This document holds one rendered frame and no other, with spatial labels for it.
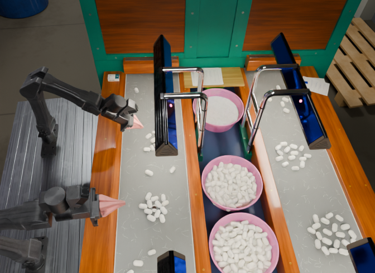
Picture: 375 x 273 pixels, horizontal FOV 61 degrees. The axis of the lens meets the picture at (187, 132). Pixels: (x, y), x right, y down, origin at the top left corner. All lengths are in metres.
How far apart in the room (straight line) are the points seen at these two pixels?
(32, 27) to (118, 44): 2.13
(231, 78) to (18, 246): 1.27
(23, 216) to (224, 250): 0.72
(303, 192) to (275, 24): 0.86
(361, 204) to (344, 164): 0.20
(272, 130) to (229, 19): 0.60
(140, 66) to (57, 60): 1.63
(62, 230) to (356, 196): 1.25
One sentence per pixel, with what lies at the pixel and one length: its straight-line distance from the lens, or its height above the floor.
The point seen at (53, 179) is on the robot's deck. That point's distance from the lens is 1.62.
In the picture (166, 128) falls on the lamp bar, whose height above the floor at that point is 1.11.
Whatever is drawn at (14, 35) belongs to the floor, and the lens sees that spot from 3.78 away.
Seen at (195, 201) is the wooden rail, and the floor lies 0.76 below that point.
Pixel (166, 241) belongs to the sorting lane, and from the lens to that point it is 1.33.
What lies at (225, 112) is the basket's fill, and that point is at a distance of 1.71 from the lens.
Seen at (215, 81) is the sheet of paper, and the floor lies 0.78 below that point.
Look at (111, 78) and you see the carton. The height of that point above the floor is 0.79.
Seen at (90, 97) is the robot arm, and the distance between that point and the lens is 1.41.
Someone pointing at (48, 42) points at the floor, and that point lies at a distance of 3.57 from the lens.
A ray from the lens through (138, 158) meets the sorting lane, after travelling 1.51.
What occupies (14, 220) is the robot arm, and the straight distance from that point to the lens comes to 1.07.
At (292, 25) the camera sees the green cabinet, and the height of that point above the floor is 1.03.
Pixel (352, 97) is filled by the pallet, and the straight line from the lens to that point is 3.03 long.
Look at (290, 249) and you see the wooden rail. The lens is 1.36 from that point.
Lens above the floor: 1.99
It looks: 52 degrees down
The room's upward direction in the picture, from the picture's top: 3 degrees clockwise
